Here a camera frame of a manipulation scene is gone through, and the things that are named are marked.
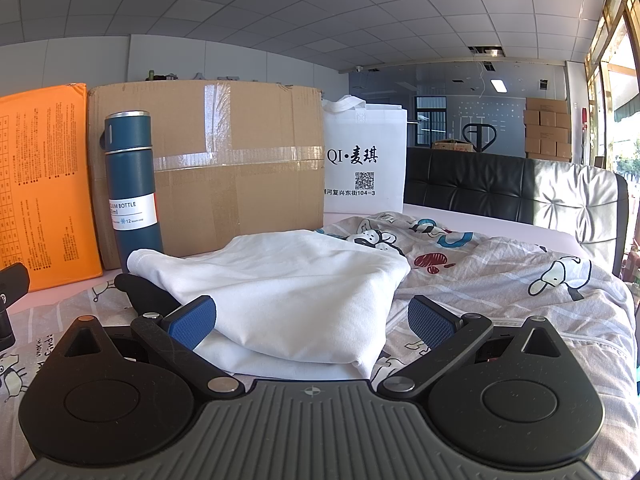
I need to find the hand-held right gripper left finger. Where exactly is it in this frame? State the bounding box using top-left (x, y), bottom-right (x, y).
top-left (47, 296), bottom-right (247, 396)

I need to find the white tote bag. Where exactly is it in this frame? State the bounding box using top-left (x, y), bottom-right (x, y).
top-left (321, 95), bottom-right (407, 216)

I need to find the black garment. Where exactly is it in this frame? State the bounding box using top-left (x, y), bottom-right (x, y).
top-left (114, 272), bottom-right (183, 322)

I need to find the stack of cardboard boxes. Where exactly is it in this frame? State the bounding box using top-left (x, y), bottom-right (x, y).
top-left (524, 97), bottom-right (572, 162)

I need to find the orange printed box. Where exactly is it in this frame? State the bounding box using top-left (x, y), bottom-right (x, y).
top-left (0, 82), bottom-right (104, 293)

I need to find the black leather headboard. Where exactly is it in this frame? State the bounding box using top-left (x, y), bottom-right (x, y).
top-left (404, 149), bottom-right (630, 281)

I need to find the cartoon printed blanket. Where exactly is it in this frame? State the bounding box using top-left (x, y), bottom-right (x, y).
top-left (0, 210), bottom-right (639, 480)

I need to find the white garment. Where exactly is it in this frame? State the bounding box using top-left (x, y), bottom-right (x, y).
top-left (126, 229), bottom-right (412, 380)

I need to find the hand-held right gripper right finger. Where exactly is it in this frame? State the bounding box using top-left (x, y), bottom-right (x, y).
top-left (376, 296), bottom-right (577, 396)

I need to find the large taped cardboard box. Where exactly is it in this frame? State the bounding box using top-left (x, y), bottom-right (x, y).
top-left (86, 80), bottom-right (326, 268)

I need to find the window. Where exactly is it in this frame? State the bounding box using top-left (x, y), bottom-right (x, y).
top-left (584, 0), bottom-right (640, 281)

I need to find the blue vacuum bottle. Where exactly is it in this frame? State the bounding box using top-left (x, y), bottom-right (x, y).
top-left (104, 110), bottom-right (165, 271)

